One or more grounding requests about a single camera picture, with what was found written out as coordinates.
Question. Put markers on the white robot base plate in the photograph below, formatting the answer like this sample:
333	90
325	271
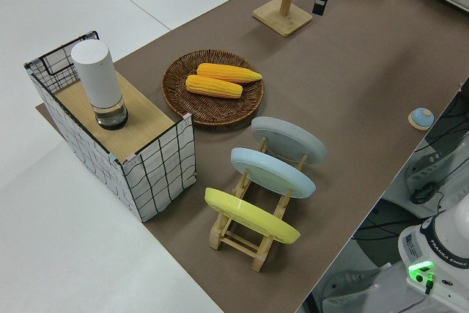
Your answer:
454	302

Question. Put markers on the white cylinder bottle clear base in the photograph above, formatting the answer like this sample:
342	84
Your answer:
97	78

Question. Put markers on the wooden mug tree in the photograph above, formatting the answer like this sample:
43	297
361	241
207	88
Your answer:
282	20

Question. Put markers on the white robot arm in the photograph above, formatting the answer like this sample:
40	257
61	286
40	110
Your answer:
439	239

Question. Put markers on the yellow plate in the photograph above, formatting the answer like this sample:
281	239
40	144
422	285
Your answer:
249	214

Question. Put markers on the blue service bell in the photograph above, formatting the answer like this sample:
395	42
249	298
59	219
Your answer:
421	117

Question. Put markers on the black power adapter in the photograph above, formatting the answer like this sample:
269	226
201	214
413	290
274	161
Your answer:
423	194

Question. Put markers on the grey plate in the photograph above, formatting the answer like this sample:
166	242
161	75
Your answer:
289	140

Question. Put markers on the wooden shelf board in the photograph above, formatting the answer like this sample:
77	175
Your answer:
146	122

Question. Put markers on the light blue plate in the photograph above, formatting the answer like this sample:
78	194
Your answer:
271	172

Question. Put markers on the wooden plate rack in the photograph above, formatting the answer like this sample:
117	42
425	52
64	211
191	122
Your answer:
234	243

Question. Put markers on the yellow corn cob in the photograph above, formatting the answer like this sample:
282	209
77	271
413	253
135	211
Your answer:
212	87
227	72

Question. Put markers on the brown table mat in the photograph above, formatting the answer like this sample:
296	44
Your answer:
329	89

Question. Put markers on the brown wicker basket tray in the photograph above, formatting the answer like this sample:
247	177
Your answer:
212	107

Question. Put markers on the white power strip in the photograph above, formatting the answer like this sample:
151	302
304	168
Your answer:
421	173

